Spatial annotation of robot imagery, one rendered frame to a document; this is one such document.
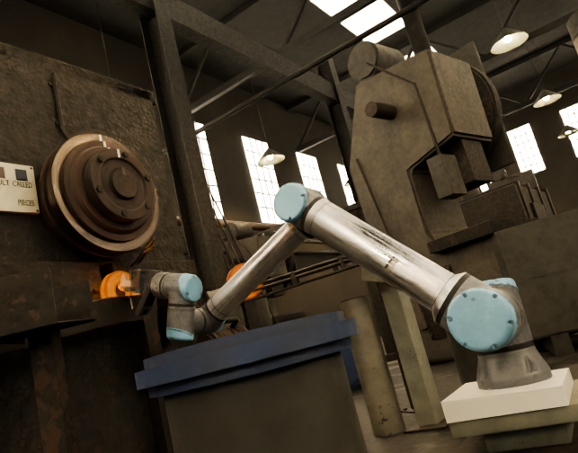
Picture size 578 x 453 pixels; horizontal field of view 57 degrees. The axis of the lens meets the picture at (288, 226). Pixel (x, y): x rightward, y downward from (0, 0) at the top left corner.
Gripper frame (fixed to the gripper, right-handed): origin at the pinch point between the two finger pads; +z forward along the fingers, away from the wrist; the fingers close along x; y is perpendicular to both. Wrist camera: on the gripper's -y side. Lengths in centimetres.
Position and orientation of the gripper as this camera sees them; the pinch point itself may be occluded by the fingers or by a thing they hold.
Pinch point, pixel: (120, 288)
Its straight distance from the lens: 206.1
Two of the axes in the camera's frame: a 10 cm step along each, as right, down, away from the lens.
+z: -8.3, 0.1, 5.6
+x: -5.6, -0.4, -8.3
